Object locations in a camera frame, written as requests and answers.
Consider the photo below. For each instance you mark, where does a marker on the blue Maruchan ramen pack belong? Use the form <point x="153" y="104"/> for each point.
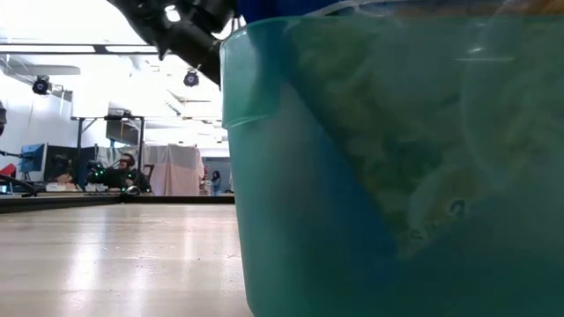
<point x="282" y="9"/>

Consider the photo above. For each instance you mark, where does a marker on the green plastic container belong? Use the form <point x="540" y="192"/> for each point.
<point x="308" y="198"/>

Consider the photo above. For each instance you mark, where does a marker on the monitor with blue screen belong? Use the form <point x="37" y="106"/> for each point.
<point x="33" y="157"/>

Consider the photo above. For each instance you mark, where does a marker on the pale hanging curtain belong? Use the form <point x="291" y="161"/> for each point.
<point x="174" y="169"/>

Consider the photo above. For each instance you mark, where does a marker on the dark hanging screen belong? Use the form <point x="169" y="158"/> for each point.
<point x="123" y="132"/>

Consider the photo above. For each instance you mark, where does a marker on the black metal table frame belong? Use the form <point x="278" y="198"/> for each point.
<point x="154" y="200"/>

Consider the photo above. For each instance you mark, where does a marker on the red object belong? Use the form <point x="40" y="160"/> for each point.
<point x="9" y="169"/>

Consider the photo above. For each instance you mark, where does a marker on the ceiling light strip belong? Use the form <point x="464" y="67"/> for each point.
<point x="44" y="49"/>

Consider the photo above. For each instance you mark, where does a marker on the black monitor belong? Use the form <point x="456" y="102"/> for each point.
<point x="81" y="154"/>

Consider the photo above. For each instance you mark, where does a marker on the black ceiling-mounted camera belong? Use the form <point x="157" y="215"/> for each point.
<point x="42" y="86"/>
<point x="191" y="78"/>

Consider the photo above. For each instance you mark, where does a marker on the black metal stand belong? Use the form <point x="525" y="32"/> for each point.
<point x="79" y="132"/>

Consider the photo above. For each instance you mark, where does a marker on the white box panel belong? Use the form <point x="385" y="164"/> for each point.
<point x="90" y="103"/>

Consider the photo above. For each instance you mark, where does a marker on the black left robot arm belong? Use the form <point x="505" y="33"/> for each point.
<point x="189" y="35"/>

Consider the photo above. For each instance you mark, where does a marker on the black background robot arm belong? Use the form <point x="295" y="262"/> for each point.
<point x="96" y="171"/>

